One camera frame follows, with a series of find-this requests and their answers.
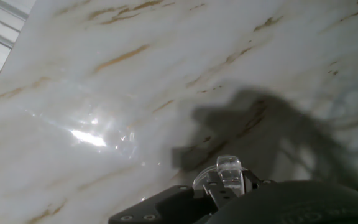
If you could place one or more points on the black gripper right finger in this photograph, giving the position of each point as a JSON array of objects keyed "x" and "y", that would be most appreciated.
[{"x": 253, "y": 182}]

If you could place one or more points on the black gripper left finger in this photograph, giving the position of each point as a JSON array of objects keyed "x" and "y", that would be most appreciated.
[{"x": 172, "y": 208}]

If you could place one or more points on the clear glass mug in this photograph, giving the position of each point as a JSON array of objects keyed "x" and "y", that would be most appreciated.
[{"x": 228, "y": 172}]

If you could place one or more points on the marble pattern board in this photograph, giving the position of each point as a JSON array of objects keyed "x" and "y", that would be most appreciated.
[{"x": 120, "y": 93}]

